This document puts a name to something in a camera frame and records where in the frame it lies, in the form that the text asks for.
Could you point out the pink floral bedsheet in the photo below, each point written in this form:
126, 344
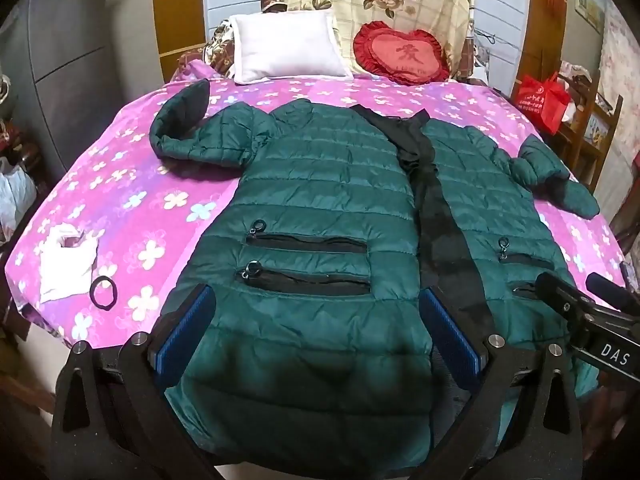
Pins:
125, 160

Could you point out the red heart-shaped pillow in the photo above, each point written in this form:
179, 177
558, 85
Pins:
400, 52

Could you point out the wooden chair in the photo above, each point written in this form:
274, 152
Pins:
600, 125

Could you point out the white plastic bag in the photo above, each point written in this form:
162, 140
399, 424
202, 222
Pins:
17, 200

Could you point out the floral curtain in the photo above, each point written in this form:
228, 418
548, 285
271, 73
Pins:
620, 60

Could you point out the cream rose-print quilt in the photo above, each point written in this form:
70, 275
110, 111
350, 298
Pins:
430, 0

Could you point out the red shopping bag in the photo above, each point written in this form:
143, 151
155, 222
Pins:
542, 105

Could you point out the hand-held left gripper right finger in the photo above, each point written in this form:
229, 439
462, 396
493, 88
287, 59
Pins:
450, 341

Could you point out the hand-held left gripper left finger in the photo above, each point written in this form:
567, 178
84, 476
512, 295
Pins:
186, 329

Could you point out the wooden bed headboard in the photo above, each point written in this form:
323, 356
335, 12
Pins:
180, 10

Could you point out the framed wall picture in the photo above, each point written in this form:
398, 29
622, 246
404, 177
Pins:
590, 10

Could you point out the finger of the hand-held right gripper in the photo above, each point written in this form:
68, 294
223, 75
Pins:
560, 291
612, 291

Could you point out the white crumpled cloth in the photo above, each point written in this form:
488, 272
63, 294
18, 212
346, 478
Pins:
65, 265

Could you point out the brown floral cushion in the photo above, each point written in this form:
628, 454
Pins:
220, 50

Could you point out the green puffer jacket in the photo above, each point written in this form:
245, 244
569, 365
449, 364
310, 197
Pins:
325, 185

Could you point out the grey wardrobe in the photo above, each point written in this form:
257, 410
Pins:
75, 35

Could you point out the white pillow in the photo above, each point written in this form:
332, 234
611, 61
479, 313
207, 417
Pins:
285, 45

